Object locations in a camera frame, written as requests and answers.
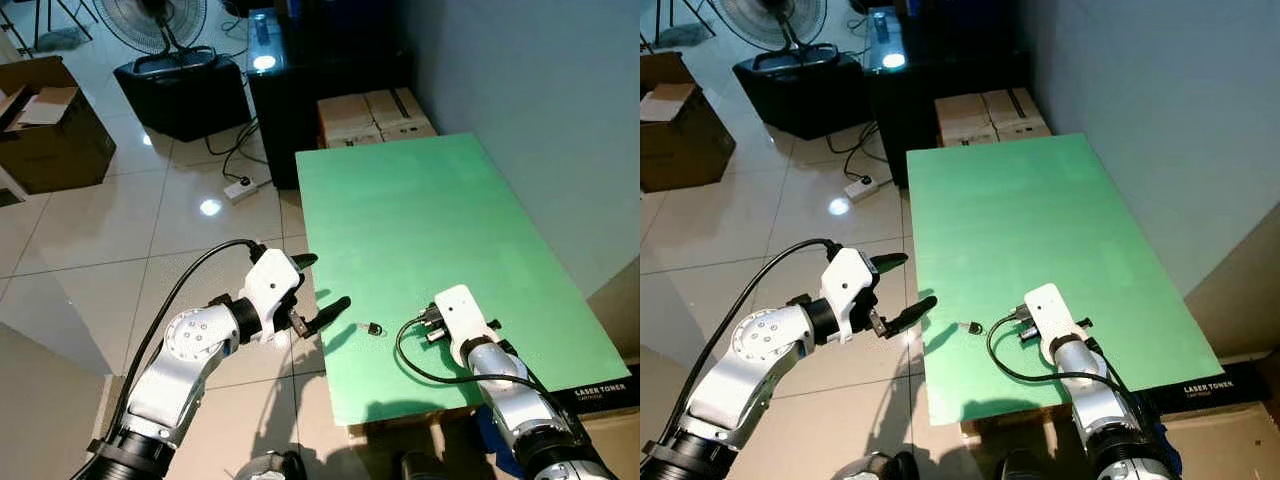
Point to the black laser toner carton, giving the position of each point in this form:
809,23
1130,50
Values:
1210,390
600,392

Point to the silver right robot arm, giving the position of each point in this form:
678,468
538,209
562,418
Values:
1090,400
510,395

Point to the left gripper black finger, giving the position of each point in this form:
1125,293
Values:
330,315
912,316
888,262
304,261

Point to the white power strip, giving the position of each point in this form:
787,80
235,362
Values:
240,190
860,189

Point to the robot leg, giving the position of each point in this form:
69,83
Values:
425,468
875,467
1022,468
270,467

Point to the green corrugated table sheet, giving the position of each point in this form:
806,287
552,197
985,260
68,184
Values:
430,230
1040,230

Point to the plain closed cardboard box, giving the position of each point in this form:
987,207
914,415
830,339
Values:
345,120
965,120

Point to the open brown cardboard box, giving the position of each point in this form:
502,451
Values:
690,150
60,150

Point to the black cabinet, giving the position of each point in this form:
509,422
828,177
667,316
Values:
920,110
300,110

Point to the black standing fan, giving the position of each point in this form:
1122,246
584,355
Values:
770,22
150,25

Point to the black hard case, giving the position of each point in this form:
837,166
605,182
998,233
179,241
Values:
800,100
180,100

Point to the left robot leg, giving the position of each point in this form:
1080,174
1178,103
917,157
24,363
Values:
270,467
875,467

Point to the right robot leg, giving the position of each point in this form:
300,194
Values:
425,468
1022,468

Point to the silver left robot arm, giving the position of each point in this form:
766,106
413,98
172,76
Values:
765,340
190,340

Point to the brown cardboard carton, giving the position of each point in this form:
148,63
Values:
1010,418

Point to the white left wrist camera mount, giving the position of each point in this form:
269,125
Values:
270,280
848,280

